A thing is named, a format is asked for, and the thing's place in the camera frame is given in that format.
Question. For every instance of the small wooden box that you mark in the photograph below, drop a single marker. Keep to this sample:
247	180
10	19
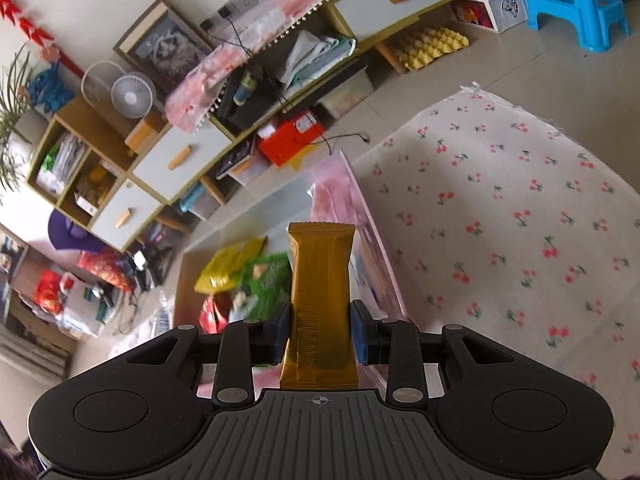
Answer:
142	135

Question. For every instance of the yellow bottle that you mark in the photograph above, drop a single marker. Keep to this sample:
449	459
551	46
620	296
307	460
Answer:
102	180

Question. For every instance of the blue plastic stool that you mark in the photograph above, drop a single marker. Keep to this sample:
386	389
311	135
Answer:
565	5

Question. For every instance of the yellow egg tray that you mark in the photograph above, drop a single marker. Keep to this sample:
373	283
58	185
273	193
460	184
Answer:
430	47

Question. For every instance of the red hanging decoration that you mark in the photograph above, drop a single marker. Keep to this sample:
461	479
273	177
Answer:
30	30

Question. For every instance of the potted green plant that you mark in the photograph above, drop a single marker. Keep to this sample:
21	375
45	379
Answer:
10	120

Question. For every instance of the clear bin orange lid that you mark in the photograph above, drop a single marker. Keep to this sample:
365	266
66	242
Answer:
250	171

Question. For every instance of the red plastic bag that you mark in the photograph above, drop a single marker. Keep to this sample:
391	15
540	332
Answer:
47	292

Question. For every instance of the clear bin blue lid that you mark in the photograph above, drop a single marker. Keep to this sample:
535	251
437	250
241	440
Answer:
200	202

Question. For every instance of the black printed box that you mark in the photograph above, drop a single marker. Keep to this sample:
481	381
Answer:
235	157

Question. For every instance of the red cardboard box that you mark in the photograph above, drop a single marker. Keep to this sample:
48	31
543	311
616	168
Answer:
285	145

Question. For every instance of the blue green bottle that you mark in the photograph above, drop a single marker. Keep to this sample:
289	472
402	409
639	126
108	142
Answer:
245	91

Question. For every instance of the black device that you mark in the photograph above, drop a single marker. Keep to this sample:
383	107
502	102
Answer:
150	270

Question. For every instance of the yellow snack bag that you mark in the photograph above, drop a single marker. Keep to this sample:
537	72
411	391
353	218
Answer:
225	267

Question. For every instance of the purple cap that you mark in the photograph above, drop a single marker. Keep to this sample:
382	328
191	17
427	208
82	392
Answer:
65	232

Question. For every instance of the black open box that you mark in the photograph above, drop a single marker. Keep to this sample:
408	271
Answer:
255	110

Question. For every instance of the cherry print blanket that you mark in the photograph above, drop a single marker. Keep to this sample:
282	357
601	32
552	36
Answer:
500	210

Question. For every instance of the white storage box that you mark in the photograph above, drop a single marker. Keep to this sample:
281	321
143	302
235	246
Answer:
370	260

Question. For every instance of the red patterned bag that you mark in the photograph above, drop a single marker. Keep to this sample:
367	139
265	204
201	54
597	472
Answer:
107	270

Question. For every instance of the blue knitted decoration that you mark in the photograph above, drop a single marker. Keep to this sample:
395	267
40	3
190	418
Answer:
50	90

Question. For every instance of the white plastic bag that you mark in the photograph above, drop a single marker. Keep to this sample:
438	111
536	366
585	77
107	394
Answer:
80	312

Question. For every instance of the white plastic packets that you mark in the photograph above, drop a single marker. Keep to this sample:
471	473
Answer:
62	162

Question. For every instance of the pink floral cloth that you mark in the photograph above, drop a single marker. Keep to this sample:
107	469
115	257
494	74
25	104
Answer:
200	80

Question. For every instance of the golden snack packet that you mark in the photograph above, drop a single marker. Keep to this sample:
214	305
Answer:
320	285

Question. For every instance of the wooden cabinet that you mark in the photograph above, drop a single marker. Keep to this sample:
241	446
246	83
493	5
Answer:
75	122

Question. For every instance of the clear bin black lid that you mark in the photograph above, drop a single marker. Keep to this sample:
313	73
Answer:
350	92

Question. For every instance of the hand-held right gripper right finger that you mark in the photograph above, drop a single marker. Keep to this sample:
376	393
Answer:
359	334

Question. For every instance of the yellow star cutout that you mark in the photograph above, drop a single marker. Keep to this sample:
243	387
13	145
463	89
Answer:
301	160

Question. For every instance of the green snack bag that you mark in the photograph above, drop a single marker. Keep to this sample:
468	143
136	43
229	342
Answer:
267	285

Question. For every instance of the red snack packet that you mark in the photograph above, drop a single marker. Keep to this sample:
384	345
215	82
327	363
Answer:
212	315

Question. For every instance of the pale folded cloths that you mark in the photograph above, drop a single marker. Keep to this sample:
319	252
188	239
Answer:
315	57

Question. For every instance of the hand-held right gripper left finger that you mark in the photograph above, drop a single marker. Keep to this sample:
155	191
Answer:
281	334

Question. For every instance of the white printed cardboard box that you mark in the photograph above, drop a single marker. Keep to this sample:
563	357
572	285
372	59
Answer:
505	7

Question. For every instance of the white desk fan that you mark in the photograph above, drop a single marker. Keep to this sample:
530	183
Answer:
132	97

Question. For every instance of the framed picture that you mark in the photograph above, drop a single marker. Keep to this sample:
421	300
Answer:
165	45

